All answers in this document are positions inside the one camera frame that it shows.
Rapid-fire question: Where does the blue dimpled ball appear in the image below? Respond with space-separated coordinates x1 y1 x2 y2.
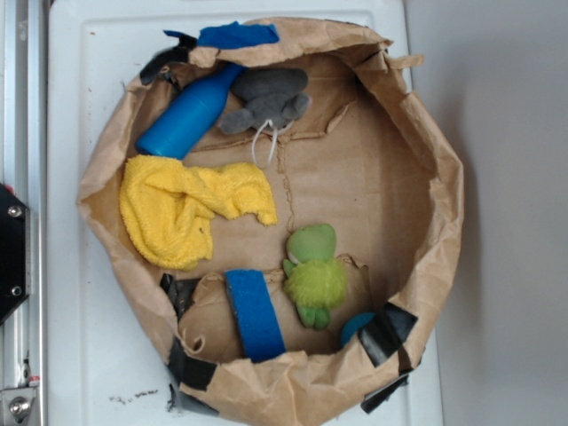
340 312 375 347

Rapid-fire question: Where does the brown paper bag bin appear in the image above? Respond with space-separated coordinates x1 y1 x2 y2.
78 18 463 425

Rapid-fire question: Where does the green plush frog toy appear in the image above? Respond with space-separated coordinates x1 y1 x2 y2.
282 224 348 330

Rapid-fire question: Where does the blue sponge strip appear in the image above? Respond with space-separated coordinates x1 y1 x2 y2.
225 269 286 363

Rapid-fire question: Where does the grey plush elephant toy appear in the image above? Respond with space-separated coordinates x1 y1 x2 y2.
216 67 312 170

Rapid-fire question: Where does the yellow terry cloth towel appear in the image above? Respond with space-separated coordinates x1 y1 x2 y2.
119 154 278 271

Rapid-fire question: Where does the blue plastic bottle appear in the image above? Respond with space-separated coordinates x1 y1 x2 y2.
135 63 247 160

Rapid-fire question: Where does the blue tape piece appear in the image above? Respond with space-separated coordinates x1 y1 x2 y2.
163 21 280 50

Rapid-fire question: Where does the white plastic tray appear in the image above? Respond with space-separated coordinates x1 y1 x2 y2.
46 0 446 426

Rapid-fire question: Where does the black mounting plate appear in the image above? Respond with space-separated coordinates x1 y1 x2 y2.
0 184 30 325

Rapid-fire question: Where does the aluminium frame rail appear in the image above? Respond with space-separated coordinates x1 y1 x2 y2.
1 1 51 425

